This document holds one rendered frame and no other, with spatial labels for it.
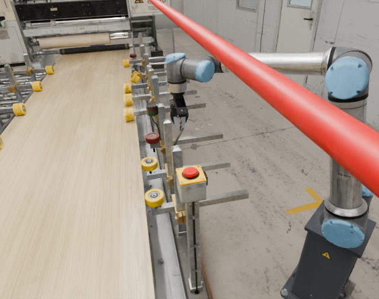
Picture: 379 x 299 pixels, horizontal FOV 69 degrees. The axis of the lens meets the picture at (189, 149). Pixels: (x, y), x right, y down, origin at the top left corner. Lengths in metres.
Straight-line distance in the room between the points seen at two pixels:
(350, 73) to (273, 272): 1.43
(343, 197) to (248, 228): 1.18
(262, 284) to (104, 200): 1.20
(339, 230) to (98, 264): 0.89
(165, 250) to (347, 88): 0.96
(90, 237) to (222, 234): 1.30
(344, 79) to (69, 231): 1.05
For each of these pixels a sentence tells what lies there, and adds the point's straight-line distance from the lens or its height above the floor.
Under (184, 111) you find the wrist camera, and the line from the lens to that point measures 1.26.
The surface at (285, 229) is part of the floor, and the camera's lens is 2.30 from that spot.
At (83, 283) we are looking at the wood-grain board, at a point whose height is 0.90.
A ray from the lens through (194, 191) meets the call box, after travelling 0.72.
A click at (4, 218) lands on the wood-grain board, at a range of 1.30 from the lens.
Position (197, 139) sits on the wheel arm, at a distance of 1.61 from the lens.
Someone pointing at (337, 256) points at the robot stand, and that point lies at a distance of 1.57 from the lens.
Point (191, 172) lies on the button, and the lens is 0.71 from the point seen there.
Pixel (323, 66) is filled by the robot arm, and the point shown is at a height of 1.37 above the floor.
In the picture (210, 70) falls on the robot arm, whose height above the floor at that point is 1.32.
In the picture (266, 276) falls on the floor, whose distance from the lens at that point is 2.02.
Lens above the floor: 1.67
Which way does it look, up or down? 33 degrees down
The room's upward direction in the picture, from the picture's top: 3 degrees counter-clockwise
